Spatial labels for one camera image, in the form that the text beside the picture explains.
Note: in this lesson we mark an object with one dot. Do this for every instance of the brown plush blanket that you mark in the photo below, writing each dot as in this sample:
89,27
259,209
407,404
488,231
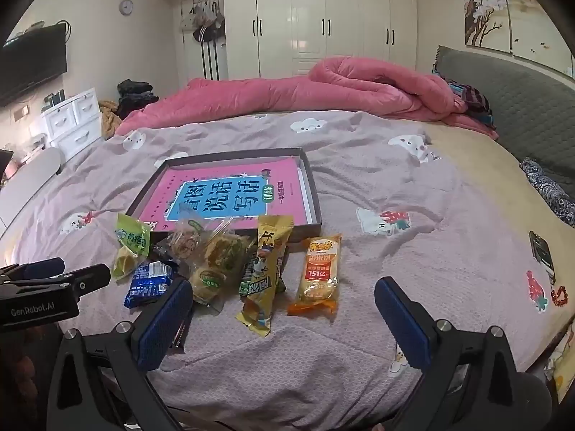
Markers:
109,119

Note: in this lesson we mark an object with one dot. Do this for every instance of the long yellow snack packet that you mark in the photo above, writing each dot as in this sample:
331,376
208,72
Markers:
266,287

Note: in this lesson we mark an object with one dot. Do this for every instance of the round wall clock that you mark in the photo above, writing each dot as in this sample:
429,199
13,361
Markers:
126,6

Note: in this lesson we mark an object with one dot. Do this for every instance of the white glossy wardrobe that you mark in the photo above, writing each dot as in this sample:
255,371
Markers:
314,18

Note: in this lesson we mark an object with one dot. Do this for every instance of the black phone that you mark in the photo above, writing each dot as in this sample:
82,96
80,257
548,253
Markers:
541,253

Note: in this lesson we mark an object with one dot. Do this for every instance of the clear pastry packet green label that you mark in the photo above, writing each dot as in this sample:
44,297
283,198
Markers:
229,247
206,285

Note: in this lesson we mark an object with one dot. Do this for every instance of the blue snack packet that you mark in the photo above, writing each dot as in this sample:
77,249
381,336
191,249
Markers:
148,285

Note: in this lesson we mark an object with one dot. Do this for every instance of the black television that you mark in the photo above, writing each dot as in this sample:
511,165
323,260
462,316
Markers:
31,65

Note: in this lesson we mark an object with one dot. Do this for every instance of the dark patterned pillow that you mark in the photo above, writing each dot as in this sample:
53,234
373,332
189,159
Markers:
550,191

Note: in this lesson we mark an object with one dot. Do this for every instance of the orange rice cracker packet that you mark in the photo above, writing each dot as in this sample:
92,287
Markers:
316,274

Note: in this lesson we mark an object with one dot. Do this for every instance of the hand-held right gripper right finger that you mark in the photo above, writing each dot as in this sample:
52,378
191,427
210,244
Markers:
402,327

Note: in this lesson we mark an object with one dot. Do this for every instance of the dark grey cardboard box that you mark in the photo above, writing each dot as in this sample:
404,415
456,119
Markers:
314,197

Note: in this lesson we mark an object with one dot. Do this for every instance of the hanging bags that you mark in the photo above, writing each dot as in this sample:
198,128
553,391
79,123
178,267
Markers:
203,20

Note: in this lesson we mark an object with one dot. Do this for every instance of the flower wall painting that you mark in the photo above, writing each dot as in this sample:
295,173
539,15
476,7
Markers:
503,4

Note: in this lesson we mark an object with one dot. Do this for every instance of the pile of folded clothes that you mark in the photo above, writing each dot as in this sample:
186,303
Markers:
471,98

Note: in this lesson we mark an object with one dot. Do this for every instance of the purple printed bedsheet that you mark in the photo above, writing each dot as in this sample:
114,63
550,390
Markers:
404,179

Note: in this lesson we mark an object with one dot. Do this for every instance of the pink quilt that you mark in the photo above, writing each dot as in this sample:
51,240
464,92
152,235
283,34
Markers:
269,94

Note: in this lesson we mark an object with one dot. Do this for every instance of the green snack packet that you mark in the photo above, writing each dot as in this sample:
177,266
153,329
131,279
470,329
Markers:
130,244

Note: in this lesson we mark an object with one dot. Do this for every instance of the grey padded headboard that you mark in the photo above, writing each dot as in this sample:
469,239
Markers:
530,98

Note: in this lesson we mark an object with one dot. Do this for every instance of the dark red snack packet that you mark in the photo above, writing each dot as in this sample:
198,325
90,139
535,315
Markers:
183,332

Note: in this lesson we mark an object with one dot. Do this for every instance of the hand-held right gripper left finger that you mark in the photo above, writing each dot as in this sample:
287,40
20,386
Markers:
164,323

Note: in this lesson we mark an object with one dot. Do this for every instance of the beige blanket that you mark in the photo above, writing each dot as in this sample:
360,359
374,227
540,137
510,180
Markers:
485,166

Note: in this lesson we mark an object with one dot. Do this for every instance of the pink book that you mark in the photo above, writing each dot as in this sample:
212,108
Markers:
215,188

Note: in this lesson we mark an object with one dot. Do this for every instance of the pile of dark clothes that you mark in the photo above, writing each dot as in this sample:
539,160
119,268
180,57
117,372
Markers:
134,96

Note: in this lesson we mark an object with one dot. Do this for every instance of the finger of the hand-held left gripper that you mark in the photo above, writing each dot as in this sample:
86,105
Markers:
87,280
42,269

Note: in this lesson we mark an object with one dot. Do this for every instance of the white drawer cabinet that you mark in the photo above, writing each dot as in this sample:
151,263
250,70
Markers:
74,119

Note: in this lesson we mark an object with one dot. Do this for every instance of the small dark snack packet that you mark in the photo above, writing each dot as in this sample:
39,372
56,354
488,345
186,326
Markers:
164,255

